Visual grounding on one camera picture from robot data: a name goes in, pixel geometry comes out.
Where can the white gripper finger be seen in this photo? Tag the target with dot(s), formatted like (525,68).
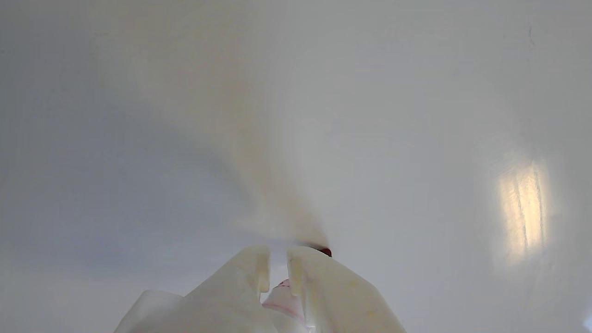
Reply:
(222,296)
(342,300)

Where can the red whiteboard marker pen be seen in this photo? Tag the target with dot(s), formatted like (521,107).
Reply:
(283,300)

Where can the large white whiteboard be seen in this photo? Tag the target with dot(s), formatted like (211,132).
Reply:
(138,138)

